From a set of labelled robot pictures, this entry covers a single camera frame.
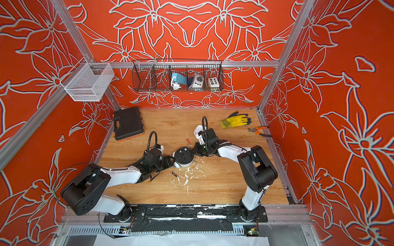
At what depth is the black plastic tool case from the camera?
101cm

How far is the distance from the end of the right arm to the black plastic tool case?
0.43 meters

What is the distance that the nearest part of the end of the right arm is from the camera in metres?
0.68

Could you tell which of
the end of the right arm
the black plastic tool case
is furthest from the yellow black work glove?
the black plastic tool case
